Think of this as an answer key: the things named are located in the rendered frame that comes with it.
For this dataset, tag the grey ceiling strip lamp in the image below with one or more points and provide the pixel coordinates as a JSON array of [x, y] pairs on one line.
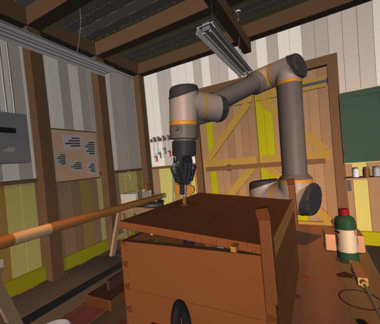
[[223, 47]]

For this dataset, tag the tan and yellow base cupboard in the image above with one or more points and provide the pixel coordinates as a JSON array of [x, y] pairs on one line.
[[378, 205]]

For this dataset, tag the green bottle red cap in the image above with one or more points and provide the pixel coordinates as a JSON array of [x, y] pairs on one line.
[[346, 239]]

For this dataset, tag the pale grey jar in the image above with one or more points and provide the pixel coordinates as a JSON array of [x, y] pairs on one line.
[[376, 171]]

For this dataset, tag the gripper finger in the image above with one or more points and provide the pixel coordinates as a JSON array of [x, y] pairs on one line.
[[190, 172], [178, 172]]

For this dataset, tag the brown and yellow barn door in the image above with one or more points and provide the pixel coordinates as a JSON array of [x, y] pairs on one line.
[[240, 158]]

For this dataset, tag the wall tool rack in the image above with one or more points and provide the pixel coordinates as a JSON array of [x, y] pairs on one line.
[[160, 148]]

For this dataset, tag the long brown wooden spar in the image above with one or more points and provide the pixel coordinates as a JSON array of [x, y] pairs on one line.
[[75, 221]]

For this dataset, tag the green wall cupboard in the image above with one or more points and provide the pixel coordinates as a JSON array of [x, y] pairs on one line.
[[372, 124]]

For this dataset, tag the brown jar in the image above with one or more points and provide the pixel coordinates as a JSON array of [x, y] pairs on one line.
[[366, 172]]

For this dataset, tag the white sink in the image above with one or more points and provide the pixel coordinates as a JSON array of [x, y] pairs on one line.
[[136, 195]]

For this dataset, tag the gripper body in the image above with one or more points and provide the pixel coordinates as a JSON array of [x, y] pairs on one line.
[[184, 148]]

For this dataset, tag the brown teak box body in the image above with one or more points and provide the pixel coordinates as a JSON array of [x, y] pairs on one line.
[[193, 276]]

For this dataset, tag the brown wooden lid stop post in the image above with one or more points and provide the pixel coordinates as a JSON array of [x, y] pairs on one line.
[[292, 202], [265, 256]]

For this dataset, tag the copper tap pipe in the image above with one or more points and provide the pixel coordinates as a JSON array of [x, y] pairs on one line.
[[128, 182]]

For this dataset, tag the grey electrical box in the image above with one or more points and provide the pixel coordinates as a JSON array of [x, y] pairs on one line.
[[4, 138]]

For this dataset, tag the white jar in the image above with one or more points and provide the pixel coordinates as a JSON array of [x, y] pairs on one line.
[[355, 172]]

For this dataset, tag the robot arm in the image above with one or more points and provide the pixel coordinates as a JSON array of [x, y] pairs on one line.
[[291, 135]]

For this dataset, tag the grey wall trunking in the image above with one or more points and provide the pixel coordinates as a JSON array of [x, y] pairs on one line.
[[41, 42]]

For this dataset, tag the tan notice board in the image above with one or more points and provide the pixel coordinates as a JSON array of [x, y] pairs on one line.
[[75, 155]]

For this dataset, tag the small tan wooden block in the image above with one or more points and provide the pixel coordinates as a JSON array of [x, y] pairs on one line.
[[234, 248]]

